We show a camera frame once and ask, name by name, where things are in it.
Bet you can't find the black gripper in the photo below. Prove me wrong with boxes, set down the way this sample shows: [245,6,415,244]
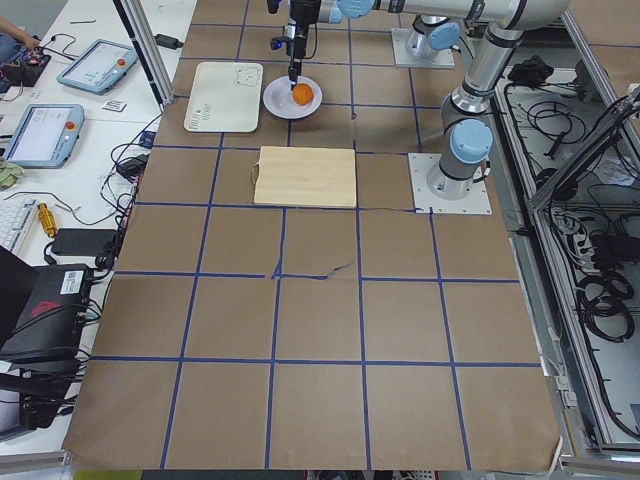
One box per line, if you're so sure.
[270,0,320,90]

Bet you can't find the orange fruit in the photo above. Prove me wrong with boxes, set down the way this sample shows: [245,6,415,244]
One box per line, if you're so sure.
[291,83,314,106]

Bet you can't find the white round plate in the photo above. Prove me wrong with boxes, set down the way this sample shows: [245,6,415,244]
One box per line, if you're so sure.
[263,76,323,120]

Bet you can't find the cream bear tray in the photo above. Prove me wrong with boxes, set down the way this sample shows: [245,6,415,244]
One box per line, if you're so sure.
[184,62,263,133]

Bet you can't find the bamboo cutting board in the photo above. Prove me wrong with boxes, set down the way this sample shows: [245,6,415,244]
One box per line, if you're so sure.
[254,146,357,208]

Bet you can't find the black adapter on table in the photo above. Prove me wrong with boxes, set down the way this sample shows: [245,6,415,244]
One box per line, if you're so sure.
[154,33,184,50]

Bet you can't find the small printed card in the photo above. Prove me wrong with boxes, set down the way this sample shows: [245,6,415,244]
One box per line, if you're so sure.
[102,99,127,112]

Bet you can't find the black power adapter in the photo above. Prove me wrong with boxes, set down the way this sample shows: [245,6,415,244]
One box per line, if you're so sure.
[116,154,149,179]

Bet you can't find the blue teach pendant far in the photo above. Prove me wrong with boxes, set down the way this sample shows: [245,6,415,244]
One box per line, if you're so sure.
[57,39,138,94]

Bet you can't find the blue teach pendant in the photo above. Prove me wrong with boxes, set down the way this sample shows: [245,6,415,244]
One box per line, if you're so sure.
[4,104,85,169]
[57,39,138,94]

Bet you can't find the blue teach pendant near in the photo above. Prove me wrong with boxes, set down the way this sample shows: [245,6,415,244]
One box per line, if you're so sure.
[4,104,85,169]

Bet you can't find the black power brick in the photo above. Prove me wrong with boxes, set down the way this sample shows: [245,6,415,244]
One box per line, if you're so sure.
[51,228,116,256]

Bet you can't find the gold cylindrical connector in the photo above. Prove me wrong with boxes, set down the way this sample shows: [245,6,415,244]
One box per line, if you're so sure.
[37,203,58,238]

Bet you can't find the white keyboard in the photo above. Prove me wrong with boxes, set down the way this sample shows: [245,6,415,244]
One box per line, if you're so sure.
[0,197,38,254]

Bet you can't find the black mini computer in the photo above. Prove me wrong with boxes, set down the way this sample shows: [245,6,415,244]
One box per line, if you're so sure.
[1,264,92,364]

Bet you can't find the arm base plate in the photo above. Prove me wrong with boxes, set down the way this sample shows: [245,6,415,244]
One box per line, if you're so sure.
[408,153,492,215]
[391,25,459,69]

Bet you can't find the aluminium frame post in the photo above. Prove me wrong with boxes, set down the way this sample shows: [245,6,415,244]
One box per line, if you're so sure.
[112,0,174,107]

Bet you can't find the coiled black cables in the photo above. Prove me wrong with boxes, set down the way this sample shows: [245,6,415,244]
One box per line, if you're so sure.
[574,272,636,344]

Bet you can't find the aluminium side frame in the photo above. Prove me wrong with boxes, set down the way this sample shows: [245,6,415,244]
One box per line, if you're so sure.
[494,1,639,479]

